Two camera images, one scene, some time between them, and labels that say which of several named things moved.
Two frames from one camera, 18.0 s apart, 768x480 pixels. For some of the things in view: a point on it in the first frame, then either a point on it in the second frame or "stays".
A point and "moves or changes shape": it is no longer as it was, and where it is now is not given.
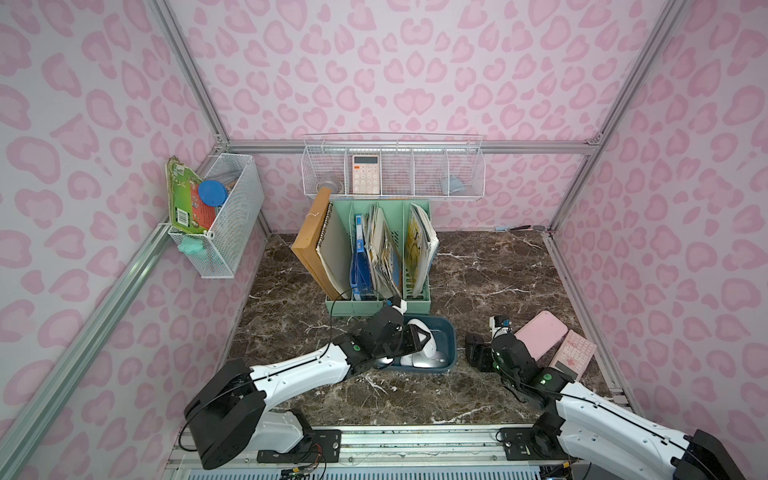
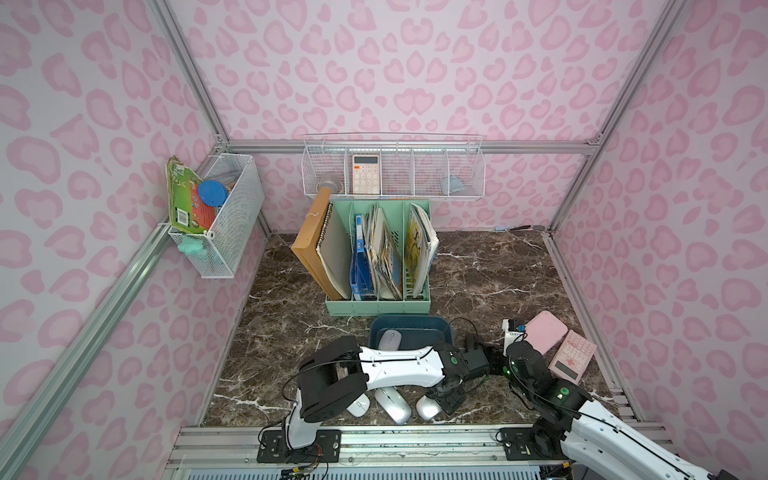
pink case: (542, 333) stays
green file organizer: (388, 246) stays
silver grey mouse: (420, 360) moves or changes shape
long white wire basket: (394, 166) stays
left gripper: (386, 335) to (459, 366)
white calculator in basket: (366, 174) stays
